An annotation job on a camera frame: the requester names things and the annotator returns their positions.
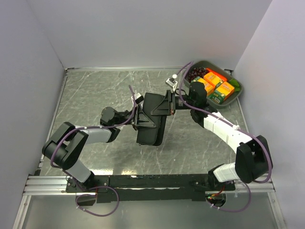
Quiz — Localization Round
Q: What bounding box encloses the orange carrot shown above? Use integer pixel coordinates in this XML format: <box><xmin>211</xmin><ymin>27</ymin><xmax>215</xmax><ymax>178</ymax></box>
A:
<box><xmin>206</xmin><ymin>68</ymin><xmax>227</xmax><ymax>82</ymax></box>

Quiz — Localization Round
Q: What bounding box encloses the grey plastic tray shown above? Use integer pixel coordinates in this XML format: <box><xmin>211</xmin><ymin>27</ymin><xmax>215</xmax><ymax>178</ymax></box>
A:
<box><xmin>183</xmin><ymin>61</ymin><xmax>244</xmax><ymax>109</ymax></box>

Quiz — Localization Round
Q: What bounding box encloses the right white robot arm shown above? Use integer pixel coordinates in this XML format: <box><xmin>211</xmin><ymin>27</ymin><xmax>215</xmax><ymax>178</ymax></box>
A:
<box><xmin>151</xmin><ymin>74</ymin><xmax>273</xmax><ymax>190</ymax></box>

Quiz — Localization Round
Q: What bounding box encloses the black zippered tool case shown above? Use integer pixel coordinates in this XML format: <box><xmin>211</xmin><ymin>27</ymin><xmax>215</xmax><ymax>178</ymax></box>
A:
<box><xmin>136</xmin><ymin>93</ymin><xmax>167</xmax><ymax>146</ymax></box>

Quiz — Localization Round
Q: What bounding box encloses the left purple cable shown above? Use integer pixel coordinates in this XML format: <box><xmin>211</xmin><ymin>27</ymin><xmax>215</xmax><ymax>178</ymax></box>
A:
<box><xmin>50</xmin><ymin>85</ymin><xmax>138</xmax><ymax>189</ymax></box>

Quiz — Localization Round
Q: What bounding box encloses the orange juice carton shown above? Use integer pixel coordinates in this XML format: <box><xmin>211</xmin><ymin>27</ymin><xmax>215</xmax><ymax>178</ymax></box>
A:
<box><xmin>203</xmin><ymin>72</ymin><xmax>224</xmax><ymax>89</ymax></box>
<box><xmin>191</xmin><ymin>76</ymin><xmax>214</xmax><ymax>97</ymax></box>
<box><xmin>210</xmin><ymin>82</ymin><xmax>235</xmax><ymax>104</ymax></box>

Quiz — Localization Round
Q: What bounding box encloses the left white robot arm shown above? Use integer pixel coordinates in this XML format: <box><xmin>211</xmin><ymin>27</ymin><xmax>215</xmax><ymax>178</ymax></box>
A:
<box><xmin>42</xmin><ymin>93</ymin><xmax>160</xmax><ymax>192</ymax></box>

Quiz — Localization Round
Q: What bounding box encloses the dark red grapes bunch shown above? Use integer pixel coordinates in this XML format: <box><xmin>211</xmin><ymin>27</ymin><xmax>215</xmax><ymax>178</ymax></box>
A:
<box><xmin>186</xmin><ymin>67</ymin><xmax>209</xmax><ymax>82</ymax></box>

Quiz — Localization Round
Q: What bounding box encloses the purple cable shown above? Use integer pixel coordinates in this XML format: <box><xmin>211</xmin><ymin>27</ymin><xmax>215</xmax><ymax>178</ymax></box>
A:
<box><xmin>50</xmin><ymin>85</ymin><xmax>138</xmax><ymax>189</ymax></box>
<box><xmin>176</xmin><ymin>61</ymin><xmax>274</xmax><ymax>184</ymax></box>

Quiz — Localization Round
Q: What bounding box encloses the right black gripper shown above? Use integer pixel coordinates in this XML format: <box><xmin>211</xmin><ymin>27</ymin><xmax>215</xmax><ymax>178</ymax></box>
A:
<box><xmin>150</xmin><ymin>90</ymin><xmax>195</xmax><ymax>116</ymax></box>

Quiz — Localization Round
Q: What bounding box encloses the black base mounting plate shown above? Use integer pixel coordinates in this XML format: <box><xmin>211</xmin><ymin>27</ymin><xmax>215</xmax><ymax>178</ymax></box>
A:
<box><xmin>66</xmin><ymin>174</ymin><xmax>235</xmax><ymax>203</ymax></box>

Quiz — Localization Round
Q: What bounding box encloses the green leaf vegetable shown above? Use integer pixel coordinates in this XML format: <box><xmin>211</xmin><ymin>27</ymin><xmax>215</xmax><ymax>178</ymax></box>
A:
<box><xmin>228</xmin><ymin>78</ymin><xmax>241</xmax><ymax>92</ymax></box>

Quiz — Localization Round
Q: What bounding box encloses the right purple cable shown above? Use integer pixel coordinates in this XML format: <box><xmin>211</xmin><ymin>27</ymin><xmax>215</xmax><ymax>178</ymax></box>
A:
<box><xmin>176</xmin><ymin>61</ymin><xmax>274</xmax><ymax>184</ymax></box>

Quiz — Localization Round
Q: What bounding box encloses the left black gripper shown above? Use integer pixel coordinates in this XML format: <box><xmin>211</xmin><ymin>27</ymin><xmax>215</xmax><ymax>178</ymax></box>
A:
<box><xmin>114</xmin><ymin>104</ymin><xmax>158</xmax><ymax>133</ymax></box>

